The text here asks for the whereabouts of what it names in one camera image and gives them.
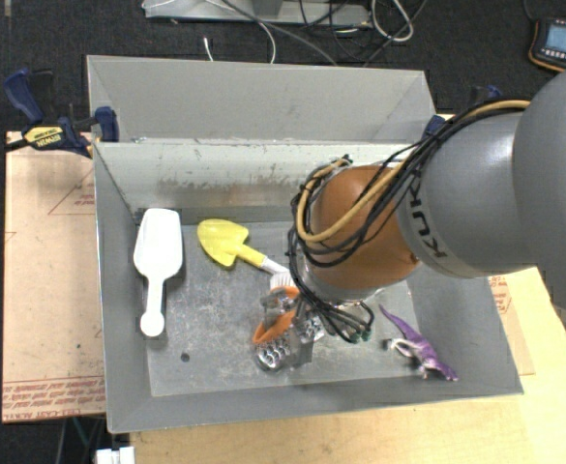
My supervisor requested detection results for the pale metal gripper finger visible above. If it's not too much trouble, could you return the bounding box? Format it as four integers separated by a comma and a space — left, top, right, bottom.
254, 338, 314, 372
260, 290, 299, 329

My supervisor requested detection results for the orange and white brush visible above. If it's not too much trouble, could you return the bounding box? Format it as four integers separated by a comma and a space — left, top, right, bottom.
252, 271, 302, 346

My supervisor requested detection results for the grey metal bin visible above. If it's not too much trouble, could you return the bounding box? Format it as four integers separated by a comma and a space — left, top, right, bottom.
86, 54, 524, 435

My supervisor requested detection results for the yellow toy shovel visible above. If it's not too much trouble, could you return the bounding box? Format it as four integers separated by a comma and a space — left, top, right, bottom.
196, 217, 291, 277

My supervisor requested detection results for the purple toy dinosaur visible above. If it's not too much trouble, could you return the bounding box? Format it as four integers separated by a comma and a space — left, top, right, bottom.
377, 304, 460, 383

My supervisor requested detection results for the white plastic scoop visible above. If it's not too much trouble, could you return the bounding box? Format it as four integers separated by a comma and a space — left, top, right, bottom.
133, 207, 185, 338

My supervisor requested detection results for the brown cardboard board red print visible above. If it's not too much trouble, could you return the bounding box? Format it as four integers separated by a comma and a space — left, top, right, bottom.
1, 130, 536, 424

